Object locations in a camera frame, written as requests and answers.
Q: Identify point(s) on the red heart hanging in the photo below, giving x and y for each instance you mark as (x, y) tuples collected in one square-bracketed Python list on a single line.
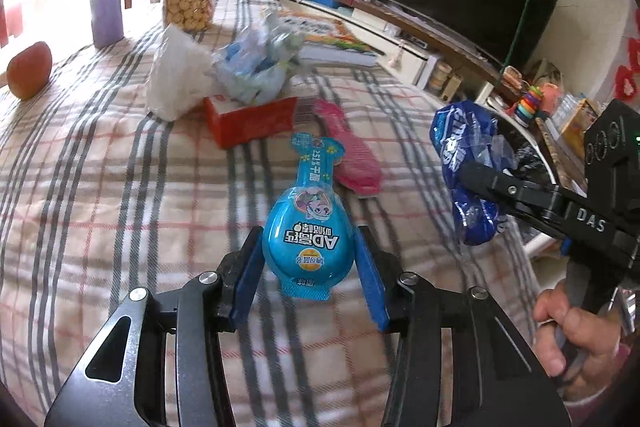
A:
[(629, 72)]

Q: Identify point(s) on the crumpled blue-white wrapper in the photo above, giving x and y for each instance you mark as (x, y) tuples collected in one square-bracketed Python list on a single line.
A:
[(255, 67)]

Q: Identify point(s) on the red apple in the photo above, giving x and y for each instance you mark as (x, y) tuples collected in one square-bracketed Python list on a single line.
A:
[(30, 69)]

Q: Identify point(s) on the blue plastic wrapper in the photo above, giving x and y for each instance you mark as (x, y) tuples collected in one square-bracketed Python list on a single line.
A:
[(455, 137)]

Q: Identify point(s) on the white tv cabinet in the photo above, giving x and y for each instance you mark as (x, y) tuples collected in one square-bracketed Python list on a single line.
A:
[(400, 44)]

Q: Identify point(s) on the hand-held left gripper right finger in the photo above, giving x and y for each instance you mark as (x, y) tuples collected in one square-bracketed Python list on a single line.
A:
[(372, 279)]

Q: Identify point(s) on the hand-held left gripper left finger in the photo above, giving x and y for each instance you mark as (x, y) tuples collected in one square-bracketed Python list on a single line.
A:
[(245, 279)]

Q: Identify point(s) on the blue egg-shaped snack packet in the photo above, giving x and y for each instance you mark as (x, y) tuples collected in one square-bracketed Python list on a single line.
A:
[(307, 227)]

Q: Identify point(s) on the wooden tv riser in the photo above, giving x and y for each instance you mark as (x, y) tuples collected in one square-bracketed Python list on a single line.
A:
[(450, 44)]

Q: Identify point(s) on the person's right hand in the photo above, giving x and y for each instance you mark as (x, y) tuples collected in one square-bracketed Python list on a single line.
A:
[(580, 342)]

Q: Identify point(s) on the red cardboard box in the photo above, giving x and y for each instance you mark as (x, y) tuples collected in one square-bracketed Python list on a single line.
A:
[(250, 122)]

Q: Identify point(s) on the white-rimmed trash bin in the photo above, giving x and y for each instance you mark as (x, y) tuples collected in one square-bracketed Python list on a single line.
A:
[(527, 162)]

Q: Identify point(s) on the green stick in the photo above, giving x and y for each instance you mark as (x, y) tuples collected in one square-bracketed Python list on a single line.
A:
[(520, 17)]

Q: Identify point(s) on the plaid tablecloth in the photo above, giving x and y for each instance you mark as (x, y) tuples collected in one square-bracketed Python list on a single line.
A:
[(125, 207)]

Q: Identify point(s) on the colourful cardboard box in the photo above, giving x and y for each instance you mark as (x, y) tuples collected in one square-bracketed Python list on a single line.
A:
[(580, 122)]

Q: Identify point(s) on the colourful picture book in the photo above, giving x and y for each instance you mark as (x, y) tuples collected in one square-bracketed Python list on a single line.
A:
[(330, 37)]

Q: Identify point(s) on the white plastic bag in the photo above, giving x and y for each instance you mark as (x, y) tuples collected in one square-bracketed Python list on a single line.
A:
[(175, 77)]

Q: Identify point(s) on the pink comb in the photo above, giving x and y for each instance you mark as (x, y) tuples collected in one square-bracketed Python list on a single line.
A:
[(357, 157)]

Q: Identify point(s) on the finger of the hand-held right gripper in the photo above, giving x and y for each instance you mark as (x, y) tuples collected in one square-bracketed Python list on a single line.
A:
[(535, 219), (505, 184)]

